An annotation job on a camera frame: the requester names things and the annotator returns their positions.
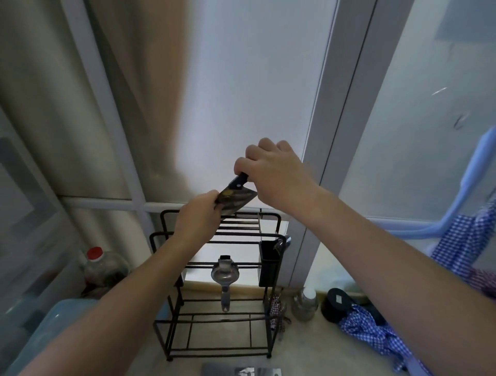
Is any person's right hand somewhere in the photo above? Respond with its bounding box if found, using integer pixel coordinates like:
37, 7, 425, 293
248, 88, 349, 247
234, 137, 322, 218

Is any person's left hand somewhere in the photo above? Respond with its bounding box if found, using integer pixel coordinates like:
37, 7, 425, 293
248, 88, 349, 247
174, 189, 225, 245

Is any black handled cleaver knife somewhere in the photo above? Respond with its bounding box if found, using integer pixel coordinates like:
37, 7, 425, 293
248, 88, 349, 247
215, 172, 259, 216

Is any person's left forearm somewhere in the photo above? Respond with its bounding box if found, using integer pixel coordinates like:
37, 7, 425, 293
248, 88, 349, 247
19, 231, 213, 376

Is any person's right forearm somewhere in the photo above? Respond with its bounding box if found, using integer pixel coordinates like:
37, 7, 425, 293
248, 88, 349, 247
286, 186, 496, 376

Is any metal strainer ladle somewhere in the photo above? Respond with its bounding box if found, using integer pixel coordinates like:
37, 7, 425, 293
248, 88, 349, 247
211, 255, 239, 313

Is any black utensil holder cup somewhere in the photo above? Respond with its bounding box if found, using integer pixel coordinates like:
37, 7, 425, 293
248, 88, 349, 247
258, 238, 288, 288

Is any black metal kitchen rack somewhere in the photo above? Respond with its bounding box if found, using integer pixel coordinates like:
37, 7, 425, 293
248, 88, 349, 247
149, 208, 290, 363

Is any red capped oil bottle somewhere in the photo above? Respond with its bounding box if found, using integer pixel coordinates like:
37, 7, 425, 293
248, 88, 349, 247
79, 246, 131, 300

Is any small checked folded umbrella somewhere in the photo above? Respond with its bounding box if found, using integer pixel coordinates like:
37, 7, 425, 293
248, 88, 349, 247
269, 294, 292, 343

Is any glass jar silver lid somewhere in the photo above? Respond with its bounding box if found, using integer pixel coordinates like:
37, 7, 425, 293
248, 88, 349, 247
291, 287, 319, 322

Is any black round jar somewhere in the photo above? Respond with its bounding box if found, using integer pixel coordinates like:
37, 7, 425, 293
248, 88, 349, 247
320, 287, 354, 324

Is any shiny metal tray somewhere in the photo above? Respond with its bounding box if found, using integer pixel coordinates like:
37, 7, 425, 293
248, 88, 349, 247
201, 363, 282, 376

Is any light blue plastic container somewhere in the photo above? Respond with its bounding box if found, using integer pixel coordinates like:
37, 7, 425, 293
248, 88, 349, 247
0, 297, 102, 376

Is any light blue plastic hanger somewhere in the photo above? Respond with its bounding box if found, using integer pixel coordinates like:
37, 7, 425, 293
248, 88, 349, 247
382, 126, 496, 241

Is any blue checked cloth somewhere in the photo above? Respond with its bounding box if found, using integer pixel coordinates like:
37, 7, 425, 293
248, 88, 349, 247
339, 303, 421, 373

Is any blue checked hanging shirt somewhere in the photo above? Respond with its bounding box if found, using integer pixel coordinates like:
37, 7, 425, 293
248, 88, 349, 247
429, 198, 496, 300

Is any white window frame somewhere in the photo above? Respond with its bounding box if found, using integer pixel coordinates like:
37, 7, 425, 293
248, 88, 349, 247
58, 0, 417, 289

